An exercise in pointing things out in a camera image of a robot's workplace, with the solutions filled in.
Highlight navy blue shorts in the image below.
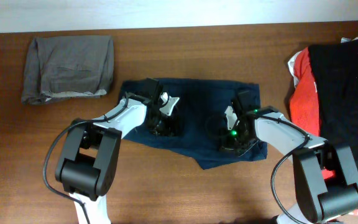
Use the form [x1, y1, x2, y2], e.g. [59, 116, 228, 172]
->
[125, 78, 268, 169]

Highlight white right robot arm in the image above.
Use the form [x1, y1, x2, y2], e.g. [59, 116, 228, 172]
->
[219, 91, 358, 223]

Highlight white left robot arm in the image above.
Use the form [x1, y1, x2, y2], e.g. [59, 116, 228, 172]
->
[55, 78, 180, 223]

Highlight black garment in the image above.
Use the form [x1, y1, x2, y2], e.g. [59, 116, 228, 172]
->
[308, 40, 358, 168]

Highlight red garment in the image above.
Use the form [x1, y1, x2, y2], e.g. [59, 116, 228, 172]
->
[289, 47, 358, 215]

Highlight folded grey shorts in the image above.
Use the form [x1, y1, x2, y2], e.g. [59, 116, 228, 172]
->
[21, 35, 114, 105]

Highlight white patterned garment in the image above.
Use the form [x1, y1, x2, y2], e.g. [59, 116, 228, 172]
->
[287, 37, 358, 88]

